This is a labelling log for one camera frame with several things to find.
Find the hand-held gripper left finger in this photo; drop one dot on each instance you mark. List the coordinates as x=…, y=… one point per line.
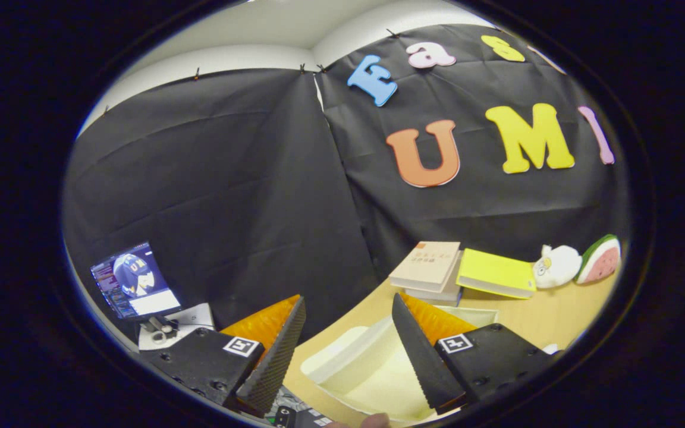
x=277, y=356

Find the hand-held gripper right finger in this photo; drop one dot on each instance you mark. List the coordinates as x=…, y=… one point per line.
x=423, y=356

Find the pale green storage box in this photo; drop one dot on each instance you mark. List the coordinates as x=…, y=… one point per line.
x=372, y=374

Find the black control pad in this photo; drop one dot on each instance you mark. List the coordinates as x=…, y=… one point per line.
x=301, y=413

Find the white book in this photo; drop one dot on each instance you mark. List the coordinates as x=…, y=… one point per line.
x=440, y=295

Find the beige book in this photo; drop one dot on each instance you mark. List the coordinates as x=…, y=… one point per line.
x=427, y=264

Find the yellow book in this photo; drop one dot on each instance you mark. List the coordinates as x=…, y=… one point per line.
x=497, y=272

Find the white plush toy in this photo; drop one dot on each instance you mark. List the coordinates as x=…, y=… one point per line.
x=558, y=266

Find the black backdrop cloth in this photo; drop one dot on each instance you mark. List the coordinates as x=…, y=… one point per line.
x=229, y=196

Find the watermelon slice plush toy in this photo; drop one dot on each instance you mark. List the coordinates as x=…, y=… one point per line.
x=601, y=260

